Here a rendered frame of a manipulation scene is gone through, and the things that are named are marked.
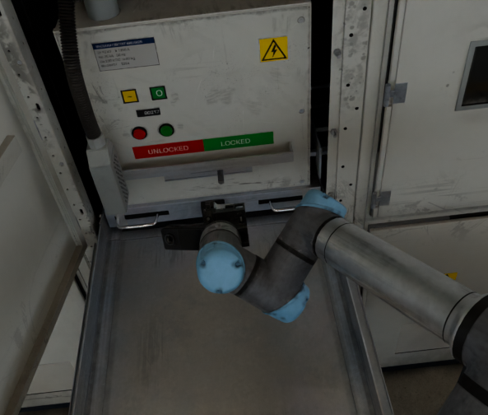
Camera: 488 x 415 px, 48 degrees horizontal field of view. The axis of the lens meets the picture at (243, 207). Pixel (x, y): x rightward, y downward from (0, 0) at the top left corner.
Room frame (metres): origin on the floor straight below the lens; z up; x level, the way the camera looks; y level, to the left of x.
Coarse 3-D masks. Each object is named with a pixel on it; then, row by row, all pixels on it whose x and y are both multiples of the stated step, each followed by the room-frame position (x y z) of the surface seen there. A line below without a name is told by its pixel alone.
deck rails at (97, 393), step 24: (120, 240) 0.94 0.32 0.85; (96, 264) 0.82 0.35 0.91; (96, 288) 0.77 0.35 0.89; (336, 288) 0.72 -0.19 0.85; (96, 312) 0.72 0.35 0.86; (336, 312) 0.66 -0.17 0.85; (96, 336) 0.67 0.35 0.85; (360, 336) 0.56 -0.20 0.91; (96, 360) 0.61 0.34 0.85; (360, 360) 0.54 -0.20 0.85; (96, 384) 0.56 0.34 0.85; (360, 384) 0.49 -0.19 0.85; (72, 408) 0.48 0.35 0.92; (96, 408) 0.50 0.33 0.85; (360, 408) 0.44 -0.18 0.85
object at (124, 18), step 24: (120, 0) 1.10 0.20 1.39; (144, 0) 1.09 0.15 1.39; (168, 0) 1.07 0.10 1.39; (192, 0) 1.06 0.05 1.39; (216, 0) 1.05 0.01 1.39; (240, 0) 1.04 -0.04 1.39; (264, 0) 1.03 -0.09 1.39; (288, 0) 1.01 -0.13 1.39; (96, 24) 1.00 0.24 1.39; (120, 24) 0.99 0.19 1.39
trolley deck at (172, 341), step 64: (128, 256) 0.89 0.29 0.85; (192, 256) 0.87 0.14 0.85; (128, 320) 0.70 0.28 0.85; (192, 320) 0.68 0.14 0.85; (256, 320) 0.66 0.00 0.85; (320, 320) 0.65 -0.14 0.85; (128, 384) 0.55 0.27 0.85; (192, 384) 0.53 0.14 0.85; (256, 384) 0.52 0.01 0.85; (320, 384) 0.50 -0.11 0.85; (384, 384) 0.49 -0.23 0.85
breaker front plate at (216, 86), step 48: (192, 48) 0.99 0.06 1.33; (240, 48) 0.99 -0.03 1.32; (288, 48) 0.99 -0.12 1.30; (96, 96) 0.99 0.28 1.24; (144, 96) 0.99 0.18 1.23; (192, 96) 0.99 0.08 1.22; (240, 96) 0.99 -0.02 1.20; (288, 96) 0.99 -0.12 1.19; (144, 144) 0.99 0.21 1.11; (288, 144) 0.99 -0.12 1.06; (144, 192) 0.99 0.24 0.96; (192, 192) 0.99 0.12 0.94; (240, 192) 0.99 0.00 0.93
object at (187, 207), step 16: (256, 192) 0.98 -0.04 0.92; (272, 192) 0.98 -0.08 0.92; (288, 192) 0.98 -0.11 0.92; (128, 208) 0.98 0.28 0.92; (144, 208) 0.98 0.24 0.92; (160, 208) 0.98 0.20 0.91; (176, 208) 0.98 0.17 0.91; (192, 208) 0.98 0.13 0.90; (256, 208) 0.98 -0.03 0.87; (112, 224) 0.98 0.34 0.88; (128, 224) 0.98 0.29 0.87
